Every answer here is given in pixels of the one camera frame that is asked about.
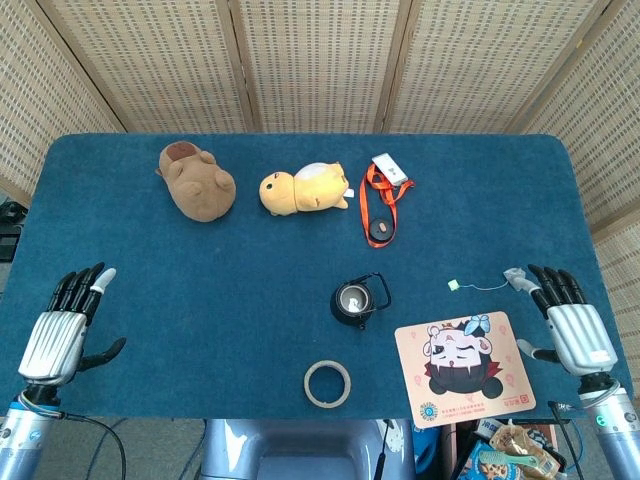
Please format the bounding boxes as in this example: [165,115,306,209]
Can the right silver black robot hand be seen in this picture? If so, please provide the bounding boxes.
[514,263,619,377]

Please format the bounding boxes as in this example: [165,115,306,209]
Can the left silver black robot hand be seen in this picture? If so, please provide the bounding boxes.
[17,261,128,387]

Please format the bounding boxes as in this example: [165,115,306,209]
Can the tea bag with green tag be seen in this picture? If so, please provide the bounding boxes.
[447,267,527,292]

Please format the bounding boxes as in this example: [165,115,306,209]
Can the black teapot with bail handle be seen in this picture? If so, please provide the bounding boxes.
[329,271,393,331]

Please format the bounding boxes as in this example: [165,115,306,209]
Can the snack packages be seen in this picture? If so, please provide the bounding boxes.
[488,424,562,479]

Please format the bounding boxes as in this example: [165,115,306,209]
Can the round grey disc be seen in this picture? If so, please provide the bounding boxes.
[368,217,396,242]

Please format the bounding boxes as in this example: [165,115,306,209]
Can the black equipment beside table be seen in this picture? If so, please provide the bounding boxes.
[0,197,24,261]

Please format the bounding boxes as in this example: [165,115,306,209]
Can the cartoon girl mouse pad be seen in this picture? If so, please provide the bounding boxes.
[394,310,537,430]

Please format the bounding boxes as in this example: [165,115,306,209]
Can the green plastic comb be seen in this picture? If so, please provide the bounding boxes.
[477,449,534,471]

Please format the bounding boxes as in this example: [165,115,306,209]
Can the blue cookie box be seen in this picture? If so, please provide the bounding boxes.
[459,439,521,480]

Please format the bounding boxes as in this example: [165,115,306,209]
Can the blue carpet table cover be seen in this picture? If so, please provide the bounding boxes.
[0,132,632,421]

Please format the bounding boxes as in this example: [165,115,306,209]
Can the brown capybara plush toy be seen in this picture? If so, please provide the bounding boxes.
[155,141,237,222]

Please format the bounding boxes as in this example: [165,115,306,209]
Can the white badge card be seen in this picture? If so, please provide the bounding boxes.
[371,152,409,187]

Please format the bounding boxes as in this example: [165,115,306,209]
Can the clear packing tape roll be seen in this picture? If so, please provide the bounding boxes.
[303,359,352,409]

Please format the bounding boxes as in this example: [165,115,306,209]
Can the silver robot torso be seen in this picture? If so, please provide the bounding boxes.
[199,418,416,480]

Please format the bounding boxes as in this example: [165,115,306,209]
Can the yellow bear plush toy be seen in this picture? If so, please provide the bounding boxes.
[258,160,356,218]

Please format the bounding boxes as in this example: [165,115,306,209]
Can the woven folding screen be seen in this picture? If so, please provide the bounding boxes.
[0,0,640,366]

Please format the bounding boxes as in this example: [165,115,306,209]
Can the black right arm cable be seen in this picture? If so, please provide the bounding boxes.
[547,399,587,480]

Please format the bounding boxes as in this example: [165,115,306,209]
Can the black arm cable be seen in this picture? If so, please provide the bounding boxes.
[59,410,127,480]
[547,399,587,480]

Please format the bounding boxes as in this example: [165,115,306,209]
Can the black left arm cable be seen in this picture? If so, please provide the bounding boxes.
[59,410,127,480]

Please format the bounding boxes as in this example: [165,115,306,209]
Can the orange lanyard strap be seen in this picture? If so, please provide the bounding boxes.
[358,162,416,248]

